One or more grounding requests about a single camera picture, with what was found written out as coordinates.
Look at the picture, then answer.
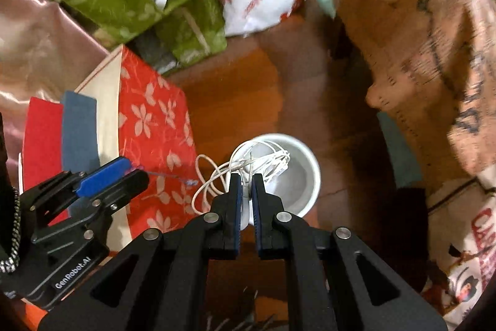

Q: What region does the white cable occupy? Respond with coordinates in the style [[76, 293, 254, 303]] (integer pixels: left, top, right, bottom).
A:
[[191, 139, 292, 218]]

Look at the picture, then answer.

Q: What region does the white trash bin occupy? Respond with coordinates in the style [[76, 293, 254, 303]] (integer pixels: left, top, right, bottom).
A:
[[229, 133, 321, 229]]

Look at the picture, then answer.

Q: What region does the red floral gift bag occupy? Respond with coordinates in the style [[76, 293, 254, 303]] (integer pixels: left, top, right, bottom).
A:
[[73, 43, 212, 252]]

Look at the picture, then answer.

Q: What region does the newspaper print bedspread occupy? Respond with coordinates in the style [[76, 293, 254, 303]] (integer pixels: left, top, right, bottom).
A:
[[333, 0, 495, 330]]

